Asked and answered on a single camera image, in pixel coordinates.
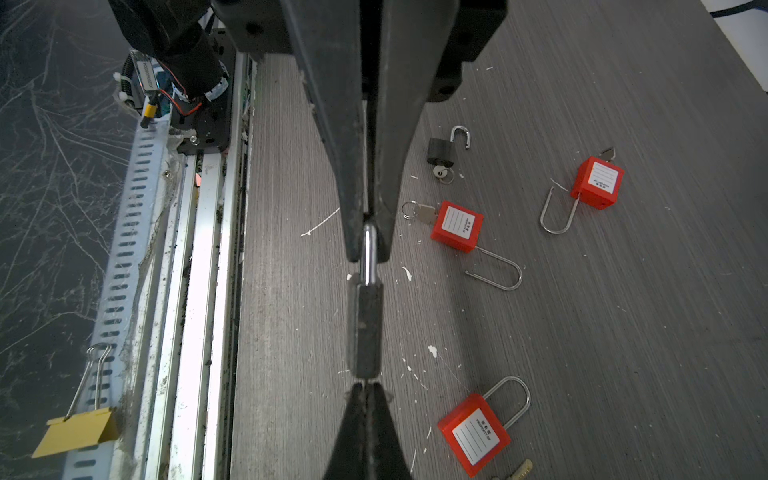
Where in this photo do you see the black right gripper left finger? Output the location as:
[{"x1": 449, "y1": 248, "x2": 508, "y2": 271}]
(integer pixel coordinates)
[{"x1": 323, "y1": 383, "x2": 367, "y2": 480}]

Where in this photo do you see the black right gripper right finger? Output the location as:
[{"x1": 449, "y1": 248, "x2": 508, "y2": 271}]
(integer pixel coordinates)
[{"x1": 367, "y1": 383, "x2": 412, "y2": 479}]

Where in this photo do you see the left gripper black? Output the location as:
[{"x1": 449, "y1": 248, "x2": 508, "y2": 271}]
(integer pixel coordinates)
[{"x1": 209, "y1": 0, "x2": 511, "y2": 264}]

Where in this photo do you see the red padlock long shackle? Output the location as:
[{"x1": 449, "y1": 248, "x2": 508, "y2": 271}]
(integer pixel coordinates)
[{"x1": 437, "y1": 375, "x2": 532, "y2": 478}]

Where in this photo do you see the silver brass key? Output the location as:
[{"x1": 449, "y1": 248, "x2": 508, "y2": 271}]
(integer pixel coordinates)
[{"x1": 490, "y1": 459, "x2": 534, "y2": 480}]

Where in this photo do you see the small black padlock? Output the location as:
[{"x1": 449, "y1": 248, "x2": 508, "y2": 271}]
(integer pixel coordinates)
[
  {"x1": 347, "y1": 222, "x2": 383, "y2": 380},
  {"x1": 427, "y1": 125, "x2": 472, "y2": 185}
]

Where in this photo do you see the yellow tape piece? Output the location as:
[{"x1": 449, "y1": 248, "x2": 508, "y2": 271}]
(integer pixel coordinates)
[{"x1": 31, "y1": 343, "x2": 121, "y2": 460}]

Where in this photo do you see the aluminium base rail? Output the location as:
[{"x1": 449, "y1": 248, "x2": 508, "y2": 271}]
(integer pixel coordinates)
[{"x1": 63, "y1": 54, "x2": 256, "y2": 479}]

